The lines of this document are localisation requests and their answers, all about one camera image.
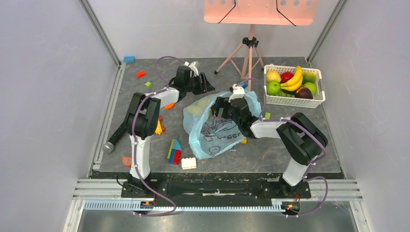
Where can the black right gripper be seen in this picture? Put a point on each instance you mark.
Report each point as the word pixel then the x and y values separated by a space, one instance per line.
pixel 221 107

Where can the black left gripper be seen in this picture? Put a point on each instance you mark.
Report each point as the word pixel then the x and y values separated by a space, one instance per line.
pixel 205 87

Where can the yellow fake fruit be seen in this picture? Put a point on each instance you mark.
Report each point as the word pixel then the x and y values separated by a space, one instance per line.
pixel 198 107

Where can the light blue plastic bag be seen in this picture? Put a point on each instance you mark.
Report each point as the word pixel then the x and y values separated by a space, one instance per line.
pixel 210 136

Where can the yellow fake banana bunch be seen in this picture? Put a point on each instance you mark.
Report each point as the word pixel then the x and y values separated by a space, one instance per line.
pixel 294 83

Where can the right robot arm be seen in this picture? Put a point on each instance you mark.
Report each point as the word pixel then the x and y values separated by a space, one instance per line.
pixel 302 139

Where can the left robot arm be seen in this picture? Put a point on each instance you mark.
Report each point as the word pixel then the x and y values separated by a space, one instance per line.
pixel 142 120

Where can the green fake apple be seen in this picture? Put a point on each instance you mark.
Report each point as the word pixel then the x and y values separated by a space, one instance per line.
pixel 311 86
pixel 273 88

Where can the yellow fake lemon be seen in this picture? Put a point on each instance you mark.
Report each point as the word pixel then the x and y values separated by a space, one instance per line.
pixel 273 76

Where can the red fake pomegranate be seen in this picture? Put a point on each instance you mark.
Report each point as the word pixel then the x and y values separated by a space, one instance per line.
pixel 286 76

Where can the yellow green fake mango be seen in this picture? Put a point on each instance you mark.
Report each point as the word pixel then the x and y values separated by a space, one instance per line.
pixel 309 77

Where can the green blue grey brick stack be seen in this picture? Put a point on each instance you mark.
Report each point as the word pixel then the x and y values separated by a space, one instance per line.
pixel 243 85

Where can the orange arch block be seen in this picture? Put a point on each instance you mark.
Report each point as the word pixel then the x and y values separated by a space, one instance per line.
pixel 169 106

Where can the long lime green block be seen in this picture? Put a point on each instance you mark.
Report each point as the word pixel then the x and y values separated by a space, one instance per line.
pixel 267 115

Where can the small lime green cube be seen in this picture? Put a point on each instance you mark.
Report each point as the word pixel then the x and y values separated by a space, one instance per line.
pixel 148 85

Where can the white perforated plastic basket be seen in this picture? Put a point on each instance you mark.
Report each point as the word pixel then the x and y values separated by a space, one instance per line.
pixel 318 99

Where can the small red arch block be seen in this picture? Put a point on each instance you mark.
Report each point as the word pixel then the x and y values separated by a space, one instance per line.
pixel 140 74

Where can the cream toy brick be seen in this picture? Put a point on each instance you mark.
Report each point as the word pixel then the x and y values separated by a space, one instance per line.
pixel 188 163

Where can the multicolour brick house stack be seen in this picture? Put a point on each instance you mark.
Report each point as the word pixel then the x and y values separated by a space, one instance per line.
pixel 174 153

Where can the blue toy brick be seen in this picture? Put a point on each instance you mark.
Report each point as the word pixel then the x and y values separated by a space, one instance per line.
pixel 129 59

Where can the orange semicircle block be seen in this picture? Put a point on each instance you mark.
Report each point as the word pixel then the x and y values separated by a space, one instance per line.
pixel 127 161

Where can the black cylindrical roller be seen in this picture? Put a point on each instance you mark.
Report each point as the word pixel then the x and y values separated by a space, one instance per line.
pixel 110 144

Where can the pink music stand tripod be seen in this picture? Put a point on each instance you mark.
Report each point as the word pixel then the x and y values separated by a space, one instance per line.
pixel 257 12

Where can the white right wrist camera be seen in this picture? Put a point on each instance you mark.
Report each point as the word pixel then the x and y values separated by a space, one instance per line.
pixel 237 92

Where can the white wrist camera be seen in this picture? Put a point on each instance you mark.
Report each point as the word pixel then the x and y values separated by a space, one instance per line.
pixel 237 92
pixel 193 66

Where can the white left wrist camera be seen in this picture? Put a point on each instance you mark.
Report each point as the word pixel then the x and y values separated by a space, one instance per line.
pixel 193 66

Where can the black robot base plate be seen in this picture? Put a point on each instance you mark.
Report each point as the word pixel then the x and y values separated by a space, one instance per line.
pixel 209 190

